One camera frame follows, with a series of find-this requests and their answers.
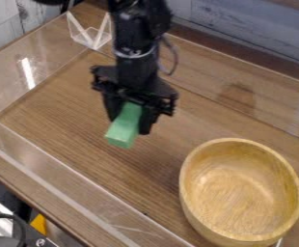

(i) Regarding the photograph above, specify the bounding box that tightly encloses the clear acrylic corner bracket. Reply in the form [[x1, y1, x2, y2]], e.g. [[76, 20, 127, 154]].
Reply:
[[66, 13, 112, 50]]

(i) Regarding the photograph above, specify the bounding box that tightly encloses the yellow and black equipment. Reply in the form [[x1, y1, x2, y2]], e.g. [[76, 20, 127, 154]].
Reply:
[[12, 205, 59, 247]]

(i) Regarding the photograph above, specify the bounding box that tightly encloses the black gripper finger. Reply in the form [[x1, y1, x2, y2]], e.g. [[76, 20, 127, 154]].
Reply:
[[103, 94, 124, 121], [139, 106, 160, 135]]

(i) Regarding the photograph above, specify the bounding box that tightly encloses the brown wooden bowl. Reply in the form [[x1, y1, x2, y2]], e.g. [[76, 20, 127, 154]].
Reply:
[[179, 138, 299, 247]]

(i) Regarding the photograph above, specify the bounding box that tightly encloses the black cable bottom left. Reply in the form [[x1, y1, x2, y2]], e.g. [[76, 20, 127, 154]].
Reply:
[[0, 213, 28, 247]]

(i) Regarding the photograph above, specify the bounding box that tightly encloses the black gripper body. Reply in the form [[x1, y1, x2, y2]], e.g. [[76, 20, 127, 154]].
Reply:
[[90, 47, 180, 118]]

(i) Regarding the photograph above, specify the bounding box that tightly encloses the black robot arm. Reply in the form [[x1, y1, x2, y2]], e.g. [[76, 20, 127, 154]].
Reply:
[[92, 0, 179, 135]]

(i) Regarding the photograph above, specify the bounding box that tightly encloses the green rectangular block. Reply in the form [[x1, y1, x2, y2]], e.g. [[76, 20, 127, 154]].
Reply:
[[104, 102, 142, 149]]

